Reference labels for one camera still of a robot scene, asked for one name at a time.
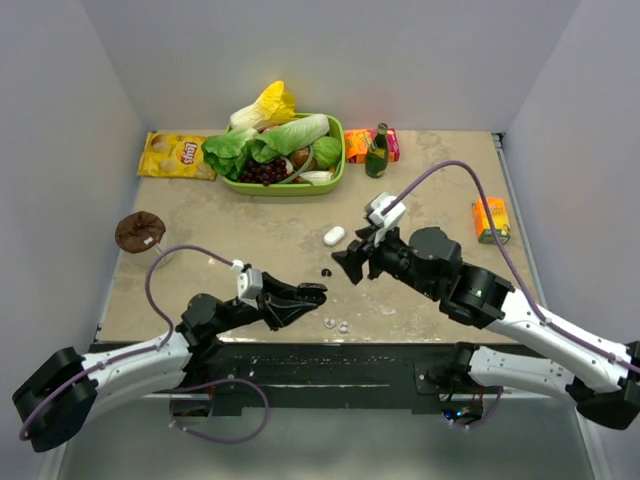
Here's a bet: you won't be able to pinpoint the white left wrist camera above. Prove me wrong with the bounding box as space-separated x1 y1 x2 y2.
230 259 263 309

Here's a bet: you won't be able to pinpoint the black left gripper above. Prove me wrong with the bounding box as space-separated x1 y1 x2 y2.
212 271 317 335

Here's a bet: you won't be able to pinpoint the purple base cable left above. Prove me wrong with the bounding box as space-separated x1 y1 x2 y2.
168 376 270 444

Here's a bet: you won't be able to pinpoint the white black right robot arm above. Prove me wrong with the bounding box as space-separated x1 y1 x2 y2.
331 227 639 430

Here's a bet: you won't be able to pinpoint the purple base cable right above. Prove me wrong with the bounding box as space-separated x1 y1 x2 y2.
448 390 504 430

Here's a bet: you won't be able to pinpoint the yellow napa cabbage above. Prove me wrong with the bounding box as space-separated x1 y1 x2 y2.
229 80 296 131

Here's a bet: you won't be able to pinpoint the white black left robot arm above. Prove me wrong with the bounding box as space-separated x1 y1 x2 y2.
12 270 327 453

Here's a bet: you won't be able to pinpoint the orange pink snack box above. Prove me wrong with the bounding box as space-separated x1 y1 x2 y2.
344 128 400 164

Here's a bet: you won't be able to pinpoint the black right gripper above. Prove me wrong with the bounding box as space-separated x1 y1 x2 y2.
331 218 438 298

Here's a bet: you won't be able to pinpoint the white earbud charging case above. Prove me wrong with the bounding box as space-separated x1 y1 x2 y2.
323 226 346 247

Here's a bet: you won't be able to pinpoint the green glass bottle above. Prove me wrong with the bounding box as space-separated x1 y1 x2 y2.
365 123 389 178

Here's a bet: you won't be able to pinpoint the brown onion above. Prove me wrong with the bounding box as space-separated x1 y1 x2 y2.
289 147 317 171

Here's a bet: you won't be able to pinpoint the pale romaine lettuce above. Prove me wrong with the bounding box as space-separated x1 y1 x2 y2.
250 114 330 163

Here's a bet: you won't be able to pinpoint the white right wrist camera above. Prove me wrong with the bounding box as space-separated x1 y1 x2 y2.
365 192 406 246

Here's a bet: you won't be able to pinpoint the green plastic basket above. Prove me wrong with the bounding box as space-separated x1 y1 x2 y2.
224 115 346 197

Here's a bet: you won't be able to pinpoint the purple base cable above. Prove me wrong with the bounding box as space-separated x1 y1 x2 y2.
448 390 504 430
168 376 270 444

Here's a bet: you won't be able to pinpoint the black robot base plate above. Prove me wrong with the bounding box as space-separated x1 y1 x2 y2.
179 343 479 416

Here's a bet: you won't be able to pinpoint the dark red grapes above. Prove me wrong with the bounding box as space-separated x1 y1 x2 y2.
237 159 293 186

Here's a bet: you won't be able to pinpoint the yellow Lays chips bag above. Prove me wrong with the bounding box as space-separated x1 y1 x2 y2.
137 132 216 180

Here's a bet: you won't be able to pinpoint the green lettuce leaf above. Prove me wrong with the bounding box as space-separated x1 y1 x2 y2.
201 127 258 181

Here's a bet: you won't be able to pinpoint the brown topped beige cup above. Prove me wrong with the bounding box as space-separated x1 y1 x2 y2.
115 211 177 269

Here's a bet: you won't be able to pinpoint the orange juice carton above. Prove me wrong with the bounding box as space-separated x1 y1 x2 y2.
471 197 511 244

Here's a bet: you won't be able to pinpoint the round green cabbage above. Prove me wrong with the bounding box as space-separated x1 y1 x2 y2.
312 136 342 170

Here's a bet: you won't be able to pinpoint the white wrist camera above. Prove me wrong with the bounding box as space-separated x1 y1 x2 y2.
230 259 263 309
365 192 406 246

